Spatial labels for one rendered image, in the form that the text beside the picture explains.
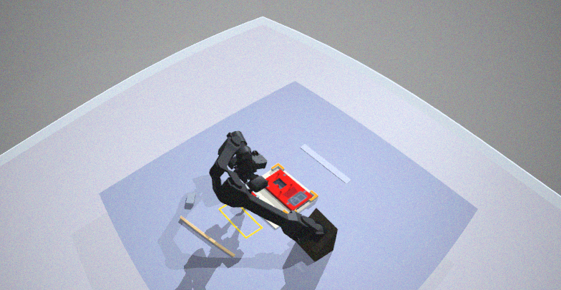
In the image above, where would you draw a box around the tan long thin rod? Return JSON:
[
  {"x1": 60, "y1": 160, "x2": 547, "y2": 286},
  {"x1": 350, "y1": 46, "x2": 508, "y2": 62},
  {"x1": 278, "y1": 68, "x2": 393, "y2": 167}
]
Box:
[{"x1": 180, "y1": 216, "x2": 235, "y2": 257}]

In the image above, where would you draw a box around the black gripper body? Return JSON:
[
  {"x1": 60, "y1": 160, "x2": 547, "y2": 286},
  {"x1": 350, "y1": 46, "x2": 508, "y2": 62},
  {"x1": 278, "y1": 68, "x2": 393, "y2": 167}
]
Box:
[{"x1": 228, "y1": 155, "x2": 268, "y2": 193}]

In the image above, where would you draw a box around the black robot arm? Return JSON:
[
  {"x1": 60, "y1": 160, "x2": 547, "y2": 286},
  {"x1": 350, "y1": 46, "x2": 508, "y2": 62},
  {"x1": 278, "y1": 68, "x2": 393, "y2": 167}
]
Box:
[{"x1": 209, "y1": 131, "x2": 328, "y2": 245}]

